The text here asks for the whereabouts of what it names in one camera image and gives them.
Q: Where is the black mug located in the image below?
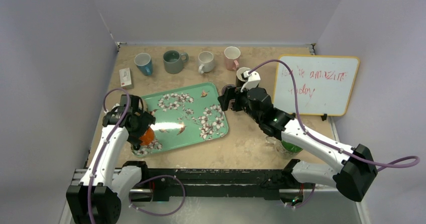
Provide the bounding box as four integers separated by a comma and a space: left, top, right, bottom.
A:
235, 67, 251, 87

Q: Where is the orange mug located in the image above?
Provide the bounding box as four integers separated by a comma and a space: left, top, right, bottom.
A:
139, 128, 155, 146

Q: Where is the blue textured mug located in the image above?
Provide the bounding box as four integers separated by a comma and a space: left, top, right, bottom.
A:
134, 53, 153, 76

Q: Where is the purple cable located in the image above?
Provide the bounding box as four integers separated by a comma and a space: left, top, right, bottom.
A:
249, 59, 420, 210
87, 88, 186, 224

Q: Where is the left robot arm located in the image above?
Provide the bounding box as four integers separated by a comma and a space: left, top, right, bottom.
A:
66, 94, 156, 223

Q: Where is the green floral tray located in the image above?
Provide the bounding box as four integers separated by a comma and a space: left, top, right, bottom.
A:
132, 82, 229, 158

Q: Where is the yellow framed whiteboard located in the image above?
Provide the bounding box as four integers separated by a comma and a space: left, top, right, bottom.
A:
273, 55, 360, 116

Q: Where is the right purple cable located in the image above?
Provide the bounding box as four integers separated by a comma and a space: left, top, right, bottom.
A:
249, 59, 420, 210

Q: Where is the small white red box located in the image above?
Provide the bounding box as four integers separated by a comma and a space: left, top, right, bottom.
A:
119, 68, 134, 90

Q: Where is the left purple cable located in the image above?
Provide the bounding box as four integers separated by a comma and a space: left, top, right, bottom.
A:
87, 88, 186, 224

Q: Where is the cream mug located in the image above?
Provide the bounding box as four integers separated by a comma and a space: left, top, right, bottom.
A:
266, 137, 303, 159

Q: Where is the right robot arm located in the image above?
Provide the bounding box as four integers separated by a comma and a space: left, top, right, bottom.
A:
218, 85, 378, 202

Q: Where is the white speckled round mug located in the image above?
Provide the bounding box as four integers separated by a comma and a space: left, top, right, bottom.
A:
197, 51, 215, 74

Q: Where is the grey flat-bottom mug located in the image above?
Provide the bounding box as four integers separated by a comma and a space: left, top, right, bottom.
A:
163, 50, 189, 74

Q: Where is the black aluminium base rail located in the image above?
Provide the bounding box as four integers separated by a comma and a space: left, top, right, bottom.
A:
113, 161, 314, 201

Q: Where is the pink faceted mug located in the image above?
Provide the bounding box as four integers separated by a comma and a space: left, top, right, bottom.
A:
224, 46, 241, 71

